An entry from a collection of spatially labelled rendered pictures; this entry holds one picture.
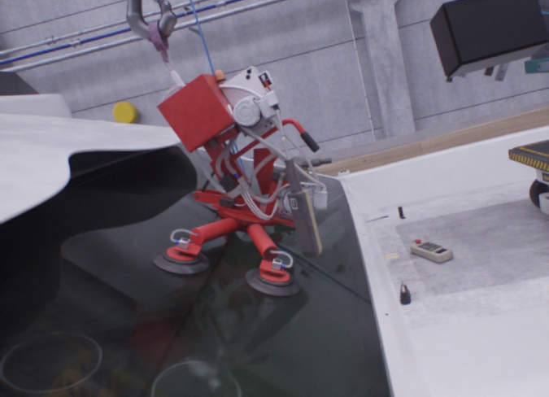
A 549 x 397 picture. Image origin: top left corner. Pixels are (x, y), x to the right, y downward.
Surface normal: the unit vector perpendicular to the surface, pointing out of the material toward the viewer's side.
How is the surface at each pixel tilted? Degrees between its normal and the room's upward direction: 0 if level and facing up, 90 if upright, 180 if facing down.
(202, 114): 90
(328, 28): 90
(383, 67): 90
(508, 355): 14
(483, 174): 90
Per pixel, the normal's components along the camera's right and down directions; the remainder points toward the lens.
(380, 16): -0.07, 0.25
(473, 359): -0.25, -0.86
